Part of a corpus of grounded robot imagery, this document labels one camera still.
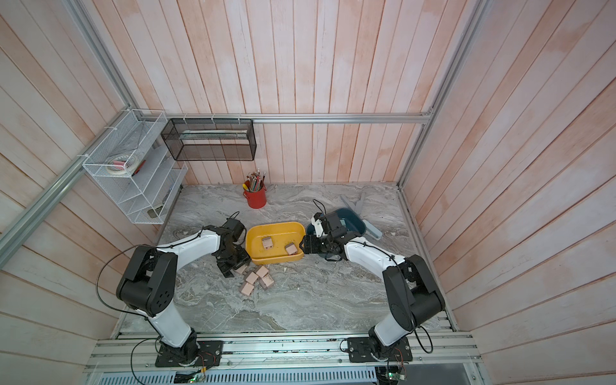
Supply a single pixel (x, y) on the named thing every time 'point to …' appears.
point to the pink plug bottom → (247, 289)
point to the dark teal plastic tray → (351, 218)
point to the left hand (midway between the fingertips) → (244, 269)
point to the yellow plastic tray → (274, 242)
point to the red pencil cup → (257, 199)
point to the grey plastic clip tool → (357, 208)
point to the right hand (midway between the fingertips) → (307, 243)
